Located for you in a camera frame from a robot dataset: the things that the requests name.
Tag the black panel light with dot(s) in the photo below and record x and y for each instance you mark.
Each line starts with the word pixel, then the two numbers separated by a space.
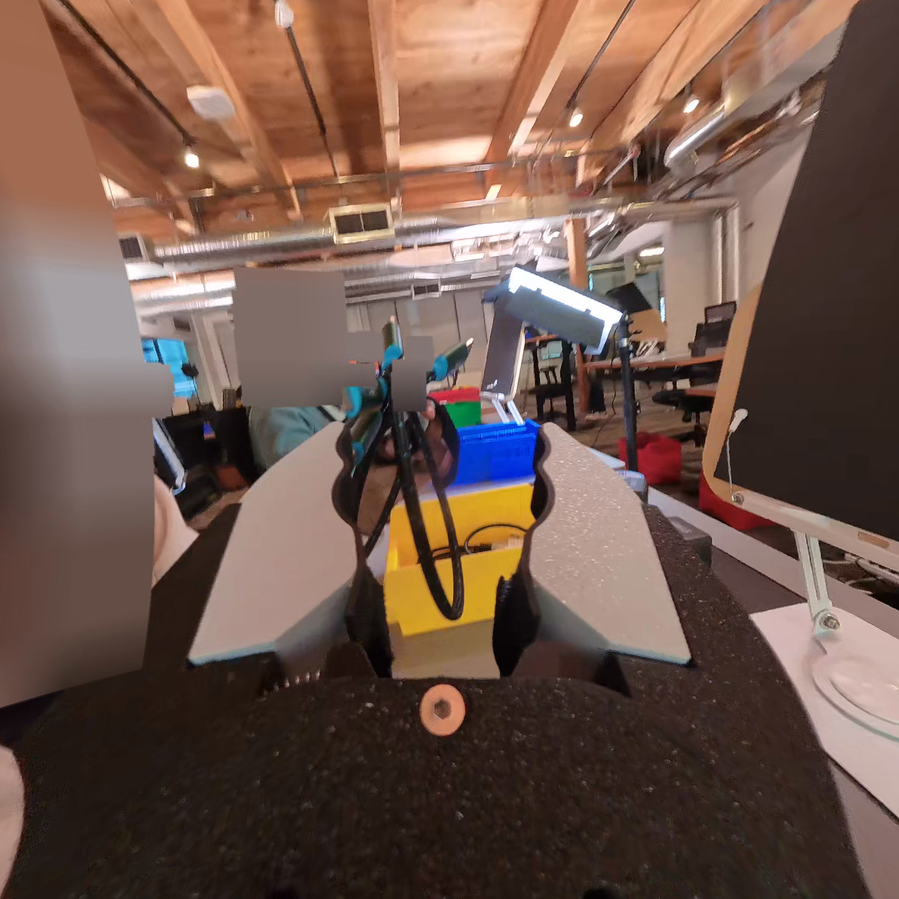
pixel 562 309

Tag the wooden background table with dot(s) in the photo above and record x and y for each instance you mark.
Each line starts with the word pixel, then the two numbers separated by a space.
pixel 660 362

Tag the blue plastic bin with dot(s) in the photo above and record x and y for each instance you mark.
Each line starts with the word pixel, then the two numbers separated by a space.
pixel 491 453

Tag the black office chair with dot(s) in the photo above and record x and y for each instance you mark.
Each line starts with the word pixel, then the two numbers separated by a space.
pixel 715 324

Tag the yellow plastic bin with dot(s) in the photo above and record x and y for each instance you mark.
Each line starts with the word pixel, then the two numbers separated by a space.
pixel 421 597

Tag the white panel on stand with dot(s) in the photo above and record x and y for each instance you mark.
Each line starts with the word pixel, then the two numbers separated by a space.
pixel 502 358

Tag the silver ventilation duct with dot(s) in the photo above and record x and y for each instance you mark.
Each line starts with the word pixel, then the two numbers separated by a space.
pixel 267 242

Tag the green plastic bin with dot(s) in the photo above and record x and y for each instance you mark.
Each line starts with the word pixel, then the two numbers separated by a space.
pixel 467 414

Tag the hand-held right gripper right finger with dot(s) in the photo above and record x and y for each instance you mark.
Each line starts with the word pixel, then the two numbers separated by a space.
pixel 604 562

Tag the ceiling air vent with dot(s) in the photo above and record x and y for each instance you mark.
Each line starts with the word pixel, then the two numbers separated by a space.
pixel 360 221

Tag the white desk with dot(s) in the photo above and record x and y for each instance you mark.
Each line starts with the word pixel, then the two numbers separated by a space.
pixel 744 569

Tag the black board with wooden edge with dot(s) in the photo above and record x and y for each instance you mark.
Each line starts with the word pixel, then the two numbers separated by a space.
pixel 829 316

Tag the black light stand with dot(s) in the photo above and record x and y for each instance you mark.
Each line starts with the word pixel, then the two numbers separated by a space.
pixel 630 407

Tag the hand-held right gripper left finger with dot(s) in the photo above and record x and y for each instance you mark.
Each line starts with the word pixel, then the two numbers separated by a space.
pixel 281 562

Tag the white stand with round base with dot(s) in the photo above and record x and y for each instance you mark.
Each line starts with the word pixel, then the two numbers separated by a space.
pixel 818 597

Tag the white paper sheet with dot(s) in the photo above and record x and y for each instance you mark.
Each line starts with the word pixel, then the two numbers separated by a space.
pixel 786 653

